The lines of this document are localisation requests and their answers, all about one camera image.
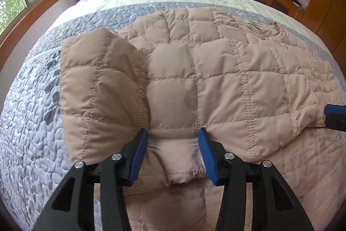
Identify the wooden wardrobe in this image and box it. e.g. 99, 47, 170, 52
300, 0, 346, 59

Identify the beige quilted jacket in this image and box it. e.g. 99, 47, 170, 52
59, 7, 341, 231

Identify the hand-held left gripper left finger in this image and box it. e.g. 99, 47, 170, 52
32, 128, 149, 231

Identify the grey quilted bedspread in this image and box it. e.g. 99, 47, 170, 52
0, 0, 337, 225

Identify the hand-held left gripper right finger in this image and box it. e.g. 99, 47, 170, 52
197, 127, 315, 231

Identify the wooden desk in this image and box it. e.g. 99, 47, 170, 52
262, 0, 308, 23

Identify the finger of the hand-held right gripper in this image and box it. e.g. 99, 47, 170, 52
324, 104, 346, 130

